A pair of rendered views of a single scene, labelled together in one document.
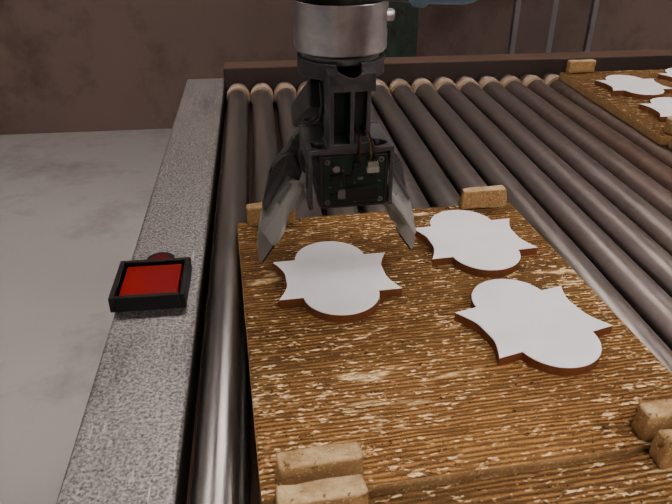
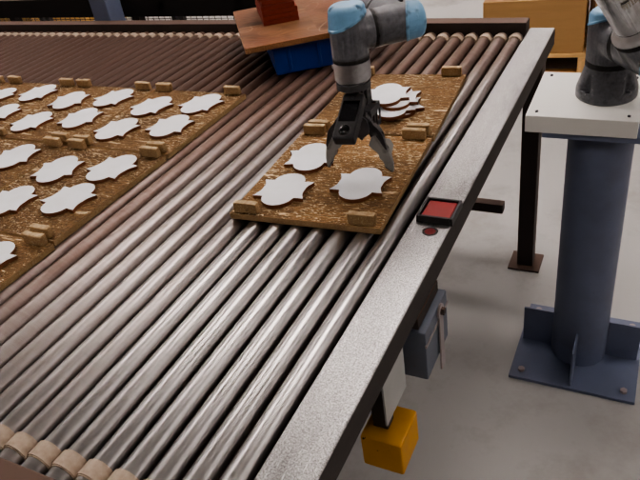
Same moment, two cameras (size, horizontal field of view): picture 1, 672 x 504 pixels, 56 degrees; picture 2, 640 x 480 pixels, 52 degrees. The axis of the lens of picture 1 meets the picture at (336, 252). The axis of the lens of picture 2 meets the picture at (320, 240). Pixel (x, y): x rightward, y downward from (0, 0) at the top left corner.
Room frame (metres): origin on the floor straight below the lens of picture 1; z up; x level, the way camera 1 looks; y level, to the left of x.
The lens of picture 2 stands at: (1.63, 0.69, 1.66)
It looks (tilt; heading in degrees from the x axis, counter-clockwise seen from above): 34 degrees down; 217
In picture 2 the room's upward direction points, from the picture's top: 9 degrees counter-clockwise
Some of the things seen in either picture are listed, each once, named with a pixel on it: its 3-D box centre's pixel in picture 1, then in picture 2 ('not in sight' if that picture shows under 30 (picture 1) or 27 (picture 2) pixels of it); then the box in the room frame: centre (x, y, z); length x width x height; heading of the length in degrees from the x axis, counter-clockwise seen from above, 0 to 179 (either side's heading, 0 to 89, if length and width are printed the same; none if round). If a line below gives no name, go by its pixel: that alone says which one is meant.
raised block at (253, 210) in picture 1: (270, 213); (361, 218); (0.69, 0.08, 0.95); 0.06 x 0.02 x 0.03; 100
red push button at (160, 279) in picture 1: (152, 284); (439, 211); (0.57, 0.20, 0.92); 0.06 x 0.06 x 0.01; 7
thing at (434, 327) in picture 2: not in sight; (415, 331); (0.77, 0.23, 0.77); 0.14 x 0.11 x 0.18; 7
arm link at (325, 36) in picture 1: (344, 27); (350, 70); (0.53, -0.01, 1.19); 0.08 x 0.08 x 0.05
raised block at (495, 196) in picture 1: (482, 197); (246, 207); (0.73, -0.19, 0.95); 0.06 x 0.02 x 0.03; 100
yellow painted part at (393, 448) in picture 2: not in sight; (387, 409); (0.95, 0.25, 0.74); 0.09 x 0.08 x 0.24; 7
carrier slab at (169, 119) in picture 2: not in sight; (161, 116); (0.38, -0.78, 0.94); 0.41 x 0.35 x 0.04; 7
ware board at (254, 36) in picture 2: not in sight; (309, 17); (-0.29, -0.67, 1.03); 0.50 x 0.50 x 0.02; 43
